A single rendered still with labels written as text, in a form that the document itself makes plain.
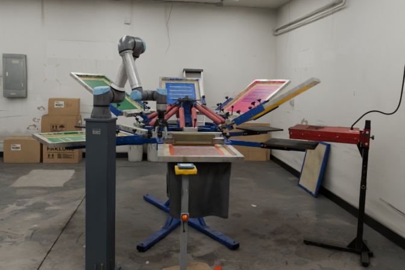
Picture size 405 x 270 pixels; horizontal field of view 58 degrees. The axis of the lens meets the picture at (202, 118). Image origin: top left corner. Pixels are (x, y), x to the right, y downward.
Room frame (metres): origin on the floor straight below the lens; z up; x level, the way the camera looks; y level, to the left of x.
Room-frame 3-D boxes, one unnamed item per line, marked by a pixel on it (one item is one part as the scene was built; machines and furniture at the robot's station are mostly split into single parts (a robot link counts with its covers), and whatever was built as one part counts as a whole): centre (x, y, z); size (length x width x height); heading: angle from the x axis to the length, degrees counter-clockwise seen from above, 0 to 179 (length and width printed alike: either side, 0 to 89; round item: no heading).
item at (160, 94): (2.57, 0.29, 1.38); 0.09 x 0.08 x 0.11; 61
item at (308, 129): (3.28, -1.13, 1.06); 0.61 x 0.46 x 0.12; 67
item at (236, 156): (2.78, 0.04, 0.97); 0.79 x 0.58 x 0.04; 7
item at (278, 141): (3.57, -0.44, 0.91); 1.34 x 0.40 x 0.08; 67
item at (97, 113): (2.67, 0.75, 1.25); 0.15 x 0.15 x 0.10
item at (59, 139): (3.28, 0.90, 1.05); 1.08 x 0.61 x 0.23; 127
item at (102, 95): (2.67, 0.74, 1.37); 0.13 x 0.12 x 0.14; 151
